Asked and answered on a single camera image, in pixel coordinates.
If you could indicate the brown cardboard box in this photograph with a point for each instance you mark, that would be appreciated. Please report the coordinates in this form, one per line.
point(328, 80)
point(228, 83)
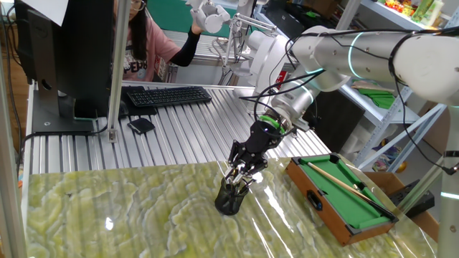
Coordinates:
point(426, 225)

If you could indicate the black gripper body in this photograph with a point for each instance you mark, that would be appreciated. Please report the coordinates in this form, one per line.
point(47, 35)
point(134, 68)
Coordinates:
point(263, 138)

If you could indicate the black plastic stand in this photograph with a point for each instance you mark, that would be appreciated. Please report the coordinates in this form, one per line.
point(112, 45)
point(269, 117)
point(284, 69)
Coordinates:
point(421, 204)

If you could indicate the mini pool table toy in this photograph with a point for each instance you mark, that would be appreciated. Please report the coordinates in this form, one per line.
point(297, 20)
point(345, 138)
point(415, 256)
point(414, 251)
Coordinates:
point(340, 204)

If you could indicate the green marble pattern mat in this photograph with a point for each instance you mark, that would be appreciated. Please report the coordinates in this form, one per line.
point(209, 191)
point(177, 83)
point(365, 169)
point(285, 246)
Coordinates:
point(125, 215)

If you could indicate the short black pen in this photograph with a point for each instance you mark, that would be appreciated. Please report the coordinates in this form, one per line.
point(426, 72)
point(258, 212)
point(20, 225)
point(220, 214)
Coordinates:
point(251, 182)

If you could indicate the red yellow snack packs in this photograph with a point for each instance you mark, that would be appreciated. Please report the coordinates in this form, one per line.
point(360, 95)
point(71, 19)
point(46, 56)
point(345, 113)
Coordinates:
point(398, 5)

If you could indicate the pale drink bottle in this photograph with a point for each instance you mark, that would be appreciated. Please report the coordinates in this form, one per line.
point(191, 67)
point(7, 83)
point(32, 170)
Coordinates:
point(433, 13)

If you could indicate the silver articulated stand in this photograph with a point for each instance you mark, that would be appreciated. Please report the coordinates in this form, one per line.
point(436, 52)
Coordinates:
point(254, 24)

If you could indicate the white paper note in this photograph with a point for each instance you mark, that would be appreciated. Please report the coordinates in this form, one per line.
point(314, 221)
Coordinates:
point(46, 9)

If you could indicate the white red carton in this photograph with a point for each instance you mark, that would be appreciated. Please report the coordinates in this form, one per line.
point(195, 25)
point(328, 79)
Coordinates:
point(161, 68)

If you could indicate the black keyboard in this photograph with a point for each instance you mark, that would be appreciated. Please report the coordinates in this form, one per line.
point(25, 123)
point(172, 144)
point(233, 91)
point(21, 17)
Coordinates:
point(168, 96)

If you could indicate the black wallet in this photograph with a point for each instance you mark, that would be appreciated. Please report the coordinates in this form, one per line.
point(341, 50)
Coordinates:
point(141, 125)

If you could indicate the black mesh pen holder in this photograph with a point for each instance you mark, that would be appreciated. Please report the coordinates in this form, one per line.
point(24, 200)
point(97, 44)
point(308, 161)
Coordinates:
point(229, 204)

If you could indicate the person in pink shirt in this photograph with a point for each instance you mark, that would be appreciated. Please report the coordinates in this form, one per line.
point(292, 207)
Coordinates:
point(157, 46)

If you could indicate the wooden cue stick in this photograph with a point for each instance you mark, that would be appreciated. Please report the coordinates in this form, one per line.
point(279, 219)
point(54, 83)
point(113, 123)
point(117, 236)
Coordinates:
point(337, 180)

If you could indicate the black clip pen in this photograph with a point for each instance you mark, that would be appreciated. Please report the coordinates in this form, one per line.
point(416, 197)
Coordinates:
point(241, 188)

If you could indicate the black storage case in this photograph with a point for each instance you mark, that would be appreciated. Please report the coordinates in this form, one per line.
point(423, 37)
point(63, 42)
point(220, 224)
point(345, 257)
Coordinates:
point(283, 18)

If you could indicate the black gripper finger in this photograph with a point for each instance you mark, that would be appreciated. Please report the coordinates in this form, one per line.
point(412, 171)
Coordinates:
point(236, 156)
point(256, 163)

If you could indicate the white metal shelf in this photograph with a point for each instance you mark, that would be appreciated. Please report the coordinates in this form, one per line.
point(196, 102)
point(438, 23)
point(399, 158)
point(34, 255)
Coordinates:
point(398, 116)

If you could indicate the aluminium frame post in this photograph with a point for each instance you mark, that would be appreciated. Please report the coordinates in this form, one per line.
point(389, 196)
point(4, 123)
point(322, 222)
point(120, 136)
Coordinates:
point(9, 200)
point(120, 71)
point(346, 14)
point(419, 191)

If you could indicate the colourful toy pile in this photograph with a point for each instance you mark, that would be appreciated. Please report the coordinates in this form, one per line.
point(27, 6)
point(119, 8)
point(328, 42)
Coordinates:
point(389, 157)

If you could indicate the black sleeved forearm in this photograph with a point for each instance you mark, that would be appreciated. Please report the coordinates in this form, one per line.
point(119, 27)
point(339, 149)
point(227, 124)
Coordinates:
point(186, 48)

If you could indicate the black computer monitor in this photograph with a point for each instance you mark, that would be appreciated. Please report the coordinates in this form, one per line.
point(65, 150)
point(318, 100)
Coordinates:
point(82, 53)

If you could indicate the black computer mouse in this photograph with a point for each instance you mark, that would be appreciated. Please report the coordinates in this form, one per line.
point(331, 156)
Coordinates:
point(123, 109)

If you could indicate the black mouse pad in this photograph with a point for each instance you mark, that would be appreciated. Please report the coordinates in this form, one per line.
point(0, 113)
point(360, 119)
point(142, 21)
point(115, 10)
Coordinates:
point(140, 110)

